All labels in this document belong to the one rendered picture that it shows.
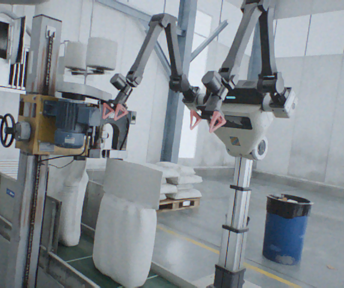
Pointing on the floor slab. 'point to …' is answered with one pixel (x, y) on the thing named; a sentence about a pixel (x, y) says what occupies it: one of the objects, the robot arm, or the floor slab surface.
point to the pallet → (178, 204)
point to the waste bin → (285, 228)
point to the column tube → (23, 181)
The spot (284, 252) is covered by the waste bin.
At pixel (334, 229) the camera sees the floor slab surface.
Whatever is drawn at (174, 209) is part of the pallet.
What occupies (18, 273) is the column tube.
